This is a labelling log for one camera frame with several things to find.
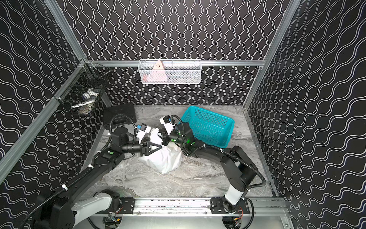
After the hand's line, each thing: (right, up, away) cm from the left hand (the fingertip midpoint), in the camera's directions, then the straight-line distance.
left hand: (159, 144), depth 70 cm
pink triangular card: (-4, +41, +19) cm, 45 cm away
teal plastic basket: (+32, +6, +36) cm, 49 cm away
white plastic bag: (+3, -9, +8) cm, 12 cm away
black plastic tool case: (-46, +18, +39) cm, 63 cm away
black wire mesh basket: (-53, +31, +21) cm, 65 cm away
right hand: (-4, +6, +6) cm, 9 cm away
